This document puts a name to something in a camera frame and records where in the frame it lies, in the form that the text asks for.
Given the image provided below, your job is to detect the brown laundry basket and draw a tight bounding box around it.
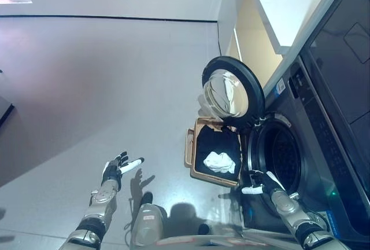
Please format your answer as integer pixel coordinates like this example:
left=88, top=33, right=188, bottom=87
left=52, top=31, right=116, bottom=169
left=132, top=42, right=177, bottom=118
left=184, top=116, right=243, bottom=188

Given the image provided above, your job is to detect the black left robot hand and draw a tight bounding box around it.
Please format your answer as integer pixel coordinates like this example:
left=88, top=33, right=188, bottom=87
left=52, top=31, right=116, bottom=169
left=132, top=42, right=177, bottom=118
left=101, top=151, right=145, bottom=188

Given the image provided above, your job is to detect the round washing machine door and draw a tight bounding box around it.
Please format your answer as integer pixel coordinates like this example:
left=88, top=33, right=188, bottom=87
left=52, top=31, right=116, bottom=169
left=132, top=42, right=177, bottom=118
left=201, top=56, right=266, bottom=130

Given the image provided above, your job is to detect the black robot foot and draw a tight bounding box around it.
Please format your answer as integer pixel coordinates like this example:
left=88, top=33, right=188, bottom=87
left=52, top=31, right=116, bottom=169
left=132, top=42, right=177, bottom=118
left=139, top=192, right=154, bottom=205

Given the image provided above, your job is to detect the dark furniture edge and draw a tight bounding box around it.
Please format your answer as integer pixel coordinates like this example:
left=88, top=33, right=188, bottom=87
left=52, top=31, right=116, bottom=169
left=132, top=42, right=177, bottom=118
left=0, top=95, right=15, bottom=127

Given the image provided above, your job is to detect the black garment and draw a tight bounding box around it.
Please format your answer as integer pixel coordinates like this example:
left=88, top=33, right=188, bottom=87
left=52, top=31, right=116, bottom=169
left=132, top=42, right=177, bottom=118
left=194, top=124, right=242, bottom=181

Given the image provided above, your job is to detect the silver robot leg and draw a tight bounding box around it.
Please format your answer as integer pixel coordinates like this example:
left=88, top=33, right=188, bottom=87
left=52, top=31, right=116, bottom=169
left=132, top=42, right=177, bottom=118
left=130, top=203, right=168, bottom=248

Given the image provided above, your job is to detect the robot torso front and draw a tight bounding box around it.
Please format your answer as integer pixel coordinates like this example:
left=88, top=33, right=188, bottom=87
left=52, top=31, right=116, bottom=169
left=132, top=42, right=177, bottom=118
left=156, top=234, right=269, bottom=250

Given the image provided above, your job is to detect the grey front-load washing machine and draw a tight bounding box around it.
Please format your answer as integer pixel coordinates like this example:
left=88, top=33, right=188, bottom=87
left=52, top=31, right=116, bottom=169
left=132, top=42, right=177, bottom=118
left=238, top=0, right=370, bottom=250

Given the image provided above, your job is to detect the white crumpled garment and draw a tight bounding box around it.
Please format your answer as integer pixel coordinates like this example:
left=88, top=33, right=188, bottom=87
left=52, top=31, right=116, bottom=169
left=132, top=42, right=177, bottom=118
left=203, top=151, right=237, bottom=175

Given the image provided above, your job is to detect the white cabinet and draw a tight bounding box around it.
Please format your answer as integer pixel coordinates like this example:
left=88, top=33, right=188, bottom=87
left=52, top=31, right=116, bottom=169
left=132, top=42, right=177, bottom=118
left=217, top=0, right=354, bottom=63

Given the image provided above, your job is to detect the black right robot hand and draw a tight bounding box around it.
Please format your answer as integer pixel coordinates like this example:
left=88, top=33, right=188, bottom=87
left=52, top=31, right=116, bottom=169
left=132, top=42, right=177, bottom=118
left=241, top=170, right=285, bottom=195

